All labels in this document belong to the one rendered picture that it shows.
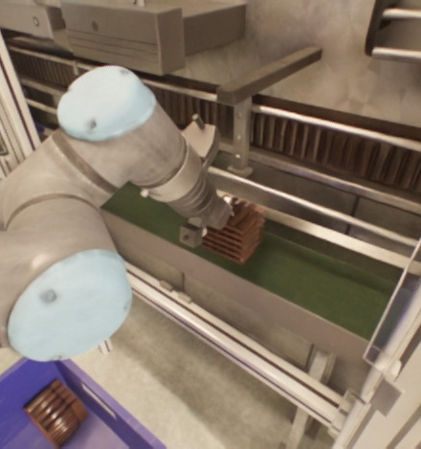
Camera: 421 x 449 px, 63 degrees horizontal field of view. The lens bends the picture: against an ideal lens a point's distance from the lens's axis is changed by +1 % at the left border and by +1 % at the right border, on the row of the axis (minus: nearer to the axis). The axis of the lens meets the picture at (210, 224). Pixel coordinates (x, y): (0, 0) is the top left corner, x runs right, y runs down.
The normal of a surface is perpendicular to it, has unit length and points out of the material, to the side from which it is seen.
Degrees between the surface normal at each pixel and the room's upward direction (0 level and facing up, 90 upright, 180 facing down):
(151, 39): 90
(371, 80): 90
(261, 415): 0
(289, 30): 90
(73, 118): 30
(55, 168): 54
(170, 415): 0
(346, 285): 2
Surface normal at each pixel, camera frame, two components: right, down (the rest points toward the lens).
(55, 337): 0.53, 0.54
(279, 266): -0.05, -0.79
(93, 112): -0.32, -0.42
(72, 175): 0.16, 0.25
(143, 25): -0.61, 0.50
